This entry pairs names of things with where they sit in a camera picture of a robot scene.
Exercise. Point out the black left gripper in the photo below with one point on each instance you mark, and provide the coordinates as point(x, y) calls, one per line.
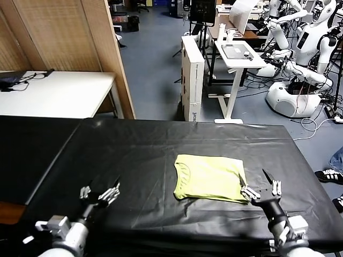
point(95, 202)

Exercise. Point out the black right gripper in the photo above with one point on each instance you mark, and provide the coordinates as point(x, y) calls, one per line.
point(268, 200)

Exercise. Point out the yellow-green t-shirt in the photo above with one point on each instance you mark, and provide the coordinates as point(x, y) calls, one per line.
point(214, 179)

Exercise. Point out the large white robot base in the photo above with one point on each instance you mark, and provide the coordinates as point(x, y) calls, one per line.
point(286, 101)

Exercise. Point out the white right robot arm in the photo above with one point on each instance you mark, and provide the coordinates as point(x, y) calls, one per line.
point(289, 241)

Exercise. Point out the white humanoid robot raised arm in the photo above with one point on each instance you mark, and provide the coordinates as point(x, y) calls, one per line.
point(278, 34)

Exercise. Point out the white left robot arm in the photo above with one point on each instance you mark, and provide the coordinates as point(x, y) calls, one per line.
point(72, 241)

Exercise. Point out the black and white sneaker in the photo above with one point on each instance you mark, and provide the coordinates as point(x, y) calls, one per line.
point(328, 176)
point(339, 203)

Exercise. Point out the blue jeans leg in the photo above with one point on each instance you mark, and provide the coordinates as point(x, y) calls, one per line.
point(337, 160)

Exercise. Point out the white table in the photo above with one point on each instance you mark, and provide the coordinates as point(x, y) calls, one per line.
point(59, 93)

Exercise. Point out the small white robot shell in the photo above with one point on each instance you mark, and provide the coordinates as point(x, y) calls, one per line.
point(268, 70)

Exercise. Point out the white standing desk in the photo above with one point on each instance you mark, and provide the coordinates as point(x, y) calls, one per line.
point(241, 63)

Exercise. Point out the black bar device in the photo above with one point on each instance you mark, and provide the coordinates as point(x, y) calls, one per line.
point(49, 72)

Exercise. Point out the small black device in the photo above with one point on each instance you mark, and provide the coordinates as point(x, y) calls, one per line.
point(248, 55)

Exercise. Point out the grey closed laptop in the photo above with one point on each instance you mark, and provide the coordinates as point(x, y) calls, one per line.
point(234, 51)

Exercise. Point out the black pouch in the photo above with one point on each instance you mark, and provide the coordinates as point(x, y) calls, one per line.
point(6, 81)

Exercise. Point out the tall white cardboard box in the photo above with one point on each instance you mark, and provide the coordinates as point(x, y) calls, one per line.
point(190, 53)

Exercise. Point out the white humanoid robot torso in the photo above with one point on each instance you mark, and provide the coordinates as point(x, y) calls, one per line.
point(308, 42)

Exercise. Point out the white cup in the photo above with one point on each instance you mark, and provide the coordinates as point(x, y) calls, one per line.
point(230, 37)

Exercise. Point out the white bottle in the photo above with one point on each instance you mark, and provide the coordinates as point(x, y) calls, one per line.
point(220, 32)

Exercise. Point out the wooden panel table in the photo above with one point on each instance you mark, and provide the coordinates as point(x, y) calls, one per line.
point(61, 34)

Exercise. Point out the black monitor stand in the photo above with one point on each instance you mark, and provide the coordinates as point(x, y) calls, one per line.
point(205, 34)

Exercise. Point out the brown wooden desk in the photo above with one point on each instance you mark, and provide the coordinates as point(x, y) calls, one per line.
point(214, 30)

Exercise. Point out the black equipment case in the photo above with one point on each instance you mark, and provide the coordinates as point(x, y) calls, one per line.
point(133, 24)

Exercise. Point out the white curved panel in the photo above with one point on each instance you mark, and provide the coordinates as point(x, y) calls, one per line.
point(241, 16)

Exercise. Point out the black monitor panel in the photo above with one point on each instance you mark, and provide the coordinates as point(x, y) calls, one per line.
point(202, 10)

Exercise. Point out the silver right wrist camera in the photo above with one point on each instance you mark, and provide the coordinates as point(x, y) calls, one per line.
point(298, 226)

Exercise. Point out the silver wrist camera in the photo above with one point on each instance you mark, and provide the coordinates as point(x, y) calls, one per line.
point(298, 226)
point(55, 226)

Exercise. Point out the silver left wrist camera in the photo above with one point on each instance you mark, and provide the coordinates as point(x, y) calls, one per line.
point(55, 226)

